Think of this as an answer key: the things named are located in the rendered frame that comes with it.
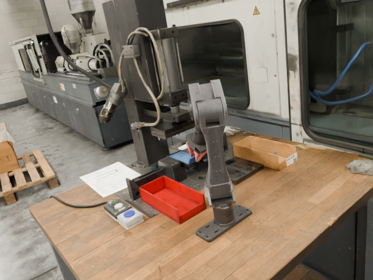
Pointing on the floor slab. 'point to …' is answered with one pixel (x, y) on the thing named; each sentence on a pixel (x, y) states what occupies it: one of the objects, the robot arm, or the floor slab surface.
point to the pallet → (8, 191)
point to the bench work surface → (46, 223)
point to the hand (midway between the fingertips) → (195, 157)
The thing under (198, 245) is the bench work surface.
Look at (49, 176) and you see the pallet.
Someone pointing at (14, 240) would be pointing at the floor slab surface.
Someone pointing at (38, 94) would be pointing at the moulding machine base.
